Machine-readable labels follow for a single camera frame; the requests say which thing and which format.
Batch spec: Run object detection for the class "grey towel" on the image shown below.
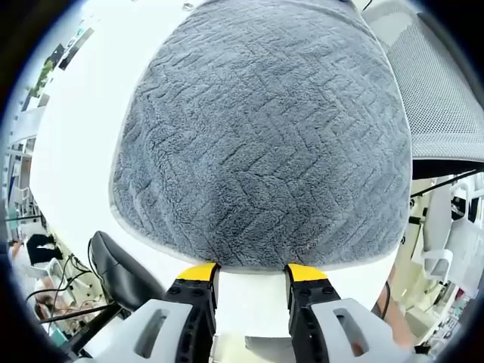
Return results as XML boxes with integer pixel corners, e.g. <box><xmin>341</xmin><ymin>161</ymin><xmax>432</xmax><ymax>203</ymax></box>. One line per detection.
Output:
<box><xmin>108</xmin><ymin>0</ymin><xmax>413</xmax><ymax>272</ymax></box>

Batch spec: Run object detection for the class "black laptop stand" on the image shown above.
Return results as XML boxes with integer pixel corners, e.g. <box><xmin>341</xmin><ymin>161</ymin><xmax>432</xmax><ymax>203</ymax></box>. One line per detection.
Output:
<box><xmin>39</xmin><ymin>302</ymin><xmax>132</xmax><ymax>360</ymax></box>

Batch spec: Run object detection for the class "white plastic office chair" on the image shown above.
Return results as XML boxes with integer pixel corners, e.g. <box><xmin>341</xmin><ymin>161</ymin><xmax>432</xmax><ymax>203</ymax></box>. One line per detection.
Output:
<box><xmin>411</xmin><ymin>177</ymin><xmax>484</xmax><ymax>292</ymax></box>

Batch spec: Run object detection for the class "grey mesh office chair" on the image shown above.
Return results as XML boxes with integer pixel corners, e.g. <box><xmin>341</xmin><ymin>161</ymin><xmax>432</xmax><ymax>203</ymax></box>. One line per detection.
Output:
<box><xmin>361</xmin><ymin>0</ymin><xmax>484</xmax><ymax>181</ymax></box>

